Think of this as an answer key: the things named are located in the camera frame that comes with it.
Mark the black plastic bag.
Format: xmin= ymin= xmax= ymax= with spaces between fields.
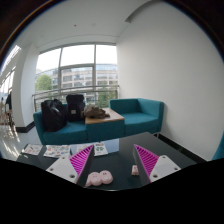
xmin=40 ymin=98 xmax=68 ymax=133

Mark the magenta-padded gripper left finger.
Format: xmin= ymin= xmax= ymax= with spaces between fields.
xmin=45 ymin=144 xmax=96 ymax=185

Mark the black backpack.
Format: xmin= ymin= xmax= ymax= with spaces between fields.
xmin=65 ymin=93 xmax=86 ymax=122

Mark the teal chair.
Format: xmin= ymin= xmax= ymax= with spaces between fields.
xmin=212 ymin=131 xmax=224 ymax=161

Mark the pink charger block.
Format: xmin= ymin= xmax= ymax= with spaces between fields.
xmin=130 ymin=164 xmax=140 ymax=176

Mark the wooden sofa table top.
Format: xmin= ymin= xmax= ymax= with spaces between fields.
xmin=83 ymin=107 xmax=126 ymax=125

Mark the person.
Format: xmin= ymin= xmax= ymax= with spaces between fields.
xmin=4 ymin=91 xmax=14 ymax=114

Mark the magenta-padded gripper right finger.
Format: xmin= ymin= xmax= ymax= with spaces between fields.
xmin=132 ymin=143 xmax=182 ymax=184

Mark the brown crumpled jacket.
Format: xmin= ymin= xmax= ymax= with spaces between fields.
xmin=82 ymin=104 xmax=111 ymax=120

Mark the metal window railing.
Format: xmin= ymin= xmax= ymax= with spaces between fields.
xmin=32 ymin=84 xmax=120 ymax=113

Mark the teal modular sofa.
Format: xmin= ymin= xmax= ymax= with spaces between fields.
xmin=32 ymin=97 xmax=165 ymax=146

